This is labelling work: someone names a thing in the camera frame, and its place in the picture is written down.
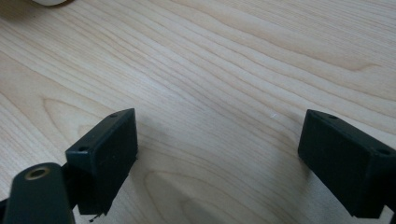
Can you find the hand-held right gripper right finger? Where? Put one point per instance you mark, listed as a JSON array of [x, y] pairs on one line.
[[345, 165]]

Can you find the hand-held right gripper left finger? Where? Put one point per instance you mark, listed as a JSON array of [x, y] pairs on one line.
[[102, 161]]

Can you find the white round object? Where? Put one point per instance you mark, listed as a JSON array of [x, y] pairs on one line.
[[49, 2]]

